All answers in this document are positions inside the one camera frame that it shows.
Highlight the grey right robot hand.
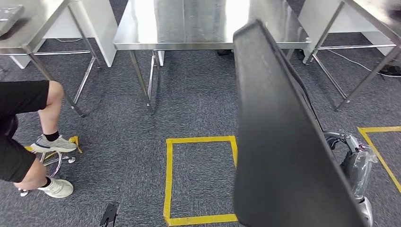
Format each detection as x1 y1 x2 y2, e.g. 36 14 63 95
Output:
323 131 379 200

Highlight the black plastic plate part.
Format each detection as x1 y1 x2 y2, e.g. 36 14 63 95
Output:
233 18 369 227

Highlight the yellow floor tape square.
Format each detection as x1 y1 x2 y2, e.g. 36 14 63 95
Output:
357 126 401 195
163 135 239 227

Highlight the white board panel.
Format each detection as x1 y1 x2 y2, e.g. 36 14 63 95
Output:
299 0 399 65
42 0 118 68

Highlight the chrome stool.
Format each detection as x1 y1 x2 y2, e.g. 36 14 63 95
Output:
18 142 78 198

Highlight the person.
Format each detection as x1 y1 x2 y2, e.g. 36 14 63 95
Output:
0 79 78 199

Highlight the grey metal tray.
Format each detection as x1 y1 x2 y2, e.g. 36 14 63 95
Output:
0 4 25 36

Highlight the white floor cable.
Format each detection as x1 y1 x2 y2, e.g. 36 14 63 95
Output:
327 49 401 79

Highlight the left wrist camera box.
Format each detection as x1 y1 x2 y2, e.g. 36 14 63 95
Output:
99 202 120 227

